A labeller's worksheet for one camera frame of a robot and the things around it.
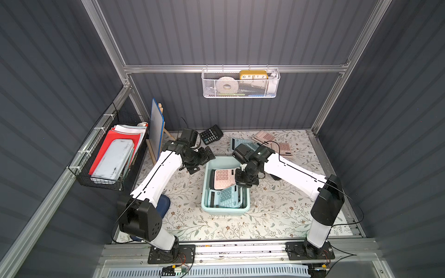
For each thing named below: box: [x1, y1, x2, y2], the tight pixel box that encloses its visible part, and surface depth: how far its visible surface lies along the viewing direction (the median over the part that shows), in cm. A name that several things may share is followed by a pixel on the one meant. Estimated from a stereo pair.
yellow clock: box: [239, 70, 269, 80], surface depth 89 cm
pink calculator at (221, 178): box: [209, 168, 236, 190], surface depth 93 cm
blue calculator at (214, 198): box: [208, 189, 221, 208], surface depth 86 cm
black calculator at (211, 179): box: [209, 169, 218, 191], surface depth 93 cm
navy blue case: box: [155, 194, 171, 219], surface depth 86 cm
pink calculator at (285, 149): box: [279, 142, 293, 156], surface depth 111 cm
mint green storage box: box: [201, 155, 251, 215], surface depth 77 cm
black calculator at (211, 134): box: [200, 124, 224, 146], surface depth 118 cm
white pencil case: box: [90, 139, 135, 184], surface depth 68 cm
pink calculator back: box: [253, 130, 276, 144], surface depth 118 cm
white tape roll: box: [215, 76, 239, 95], surface depth 86 cm
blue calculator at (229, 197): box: [219, 184, 243, 208], surface depth 81 cm
